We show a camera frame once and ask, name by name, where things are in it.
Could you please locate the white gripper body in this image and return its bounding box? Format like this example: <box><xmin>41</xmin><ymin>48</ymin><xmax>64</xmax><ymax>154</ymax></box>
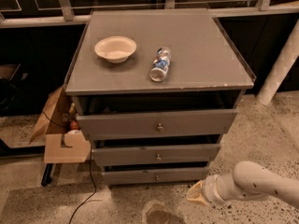
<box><xmin>202</xmin><ymin>175</ymin><xmax>225</xmax><ymax>206</ymax></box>

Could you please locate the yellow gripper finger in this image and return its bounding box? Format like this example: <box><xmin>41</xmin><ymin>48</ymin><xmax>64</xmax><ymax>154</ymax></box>
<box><xmin>186</xmin><ymin>181</ymin><xmax>208</xmax><ymax>205</ymax></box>

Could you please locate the grey bottom drawer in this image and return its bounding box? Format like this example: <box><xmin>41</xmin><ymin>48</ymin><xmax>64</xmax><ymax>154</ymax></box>
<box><xmin>102</xmin><ymin>167</ymin><xmax>209</xmax><ymax>185</ymax></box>

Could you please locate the grey drawer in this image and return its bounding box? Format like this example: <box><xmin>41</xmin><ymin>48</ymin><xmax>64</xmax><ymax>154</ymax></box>
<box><xmin>93</xmin><ymin>144</ymin><xmax>221</xmax><ymax>166</ymax></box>
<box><xmin>102</xmin><ymin>167</ymin><xmax>209</xmax><ymax>185</ymax></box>
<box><xmin>77</xmin><ymin>109</ymin><xmax>237</xmax><ymax>140</ymax></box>

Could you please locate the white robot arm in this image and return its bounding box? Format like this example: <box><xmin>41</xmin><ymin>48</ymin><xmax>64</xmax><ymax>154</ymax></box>
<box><xmin>186</xmin><ymin>161</ymin><xmax>299</xmax><ymax>208</ymax></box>

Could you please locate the grey middle drawer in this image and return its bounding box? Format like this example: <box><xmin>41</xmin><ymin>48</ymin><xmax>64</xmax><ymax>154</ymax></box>
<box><xmin>93</xmin><ymin>144</ymin><xmax>221</xmax><ymax>166</ymax></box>

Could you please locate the grey top drawer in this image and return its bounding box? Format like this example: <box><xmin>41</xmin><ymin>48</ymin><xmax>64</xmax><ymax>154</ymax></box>
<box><xmin>77</xmin><ymin>109</ymin><xmax>237</xmax><ymax>140</ymax></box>

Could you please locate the clear plastic water bottle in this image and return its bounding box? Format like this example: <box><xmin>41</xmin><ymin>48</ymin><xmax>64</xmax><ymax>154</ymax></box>
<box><xmin>149</xmin><ymin>47</ymin><xmax>171</xmax><ymax>82</ymax></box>

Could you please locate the brown cardboard box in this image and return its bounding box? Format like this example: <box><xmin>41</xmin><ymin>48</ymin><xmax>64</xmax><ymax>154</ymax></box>
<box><xmin>29</xmin><ymin>87</ymin><xmax>91</xmax><ymax>163</ymax></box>

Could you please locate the white slanted pipe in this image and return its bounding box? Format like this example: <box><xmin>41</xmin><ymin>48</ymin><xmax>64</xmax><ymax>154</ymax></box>
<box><xmin>256</xmin><ymin>21</ymin><xmax>299</xmax><ymax>105</ymax></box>

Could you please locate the white paper bowl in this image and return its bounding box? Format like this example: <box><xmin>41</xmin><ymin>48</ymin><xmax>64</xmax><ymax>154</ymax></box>
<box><xmin>94</xmin><ymin>36</ymin><xmax>136</xmax><ymax>63</ymax></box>

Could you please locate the white metal window railing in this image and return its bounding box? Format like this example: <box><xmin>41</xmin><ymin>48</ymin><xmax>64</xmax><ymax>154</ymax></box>
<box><xmin>0</xmin><ymin>0</ymin><xmax>299</xmax><ymax>29</ymax></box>

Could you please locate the black power cable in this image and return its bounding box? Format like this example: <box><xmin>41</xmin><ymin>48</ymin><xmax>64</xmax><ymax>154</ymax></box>
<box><xmin>41</xmin><ymin>109</ymin><xmax>98</xmax><ymax>224</ymax></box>

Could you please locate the black post foot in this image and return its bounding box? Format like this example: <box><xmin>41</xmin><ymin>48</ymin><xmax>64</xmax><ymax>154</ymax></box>
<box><xmin>41</xmin><ymin>163</ymin><xmax>53</xmax><ymax>187</ymax></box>

